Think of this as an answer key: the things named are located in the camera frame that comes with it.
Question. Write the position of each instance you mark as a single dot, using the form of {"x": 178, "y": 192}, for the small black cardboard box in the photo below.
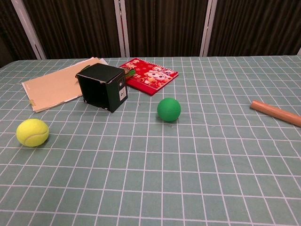
{"x": 107, "y": 87}

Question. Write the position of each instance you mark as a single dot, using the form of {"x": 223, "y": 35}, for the dark brown curtain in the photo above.
{"x": 70, "y": 26}

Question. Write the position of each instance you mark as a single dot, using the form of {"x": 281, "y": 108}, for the yellow tennis ball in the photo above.
{"x": 32, "y": 132}

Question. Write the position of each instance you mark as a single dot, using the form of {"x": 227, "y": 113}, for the wooden rolling pin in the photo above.
{"x": 277, "y": 113}

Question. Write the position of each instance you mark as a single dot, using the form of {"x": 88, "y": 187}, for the green pencils bundle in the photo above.
{"x": 130, "y": 72}

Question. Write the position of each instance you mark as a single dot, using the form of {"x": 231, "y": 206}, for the beige spiral notebook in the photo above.
{"x": 53, "y": 87}

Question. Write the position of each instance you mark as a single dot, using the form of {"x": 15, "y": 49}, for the red cartoon spiral notebook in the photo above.
{"x": 152, "y": 76}

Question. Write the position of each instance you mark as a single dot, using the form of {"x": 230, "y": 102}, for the green rubber ball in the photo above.
{"x": 168, "y": 109}

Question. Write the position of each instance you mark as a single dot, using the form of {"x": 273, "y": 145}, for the green checkered tablecloth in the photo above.
{"x": 164, "y": 164}

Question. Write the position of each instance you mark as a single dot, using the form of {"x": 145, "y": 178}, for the white metal frame post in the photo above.
{"x": 122, "y": 28}
{"x": 208, "y": 28}
{"x": 28, "y": 28}

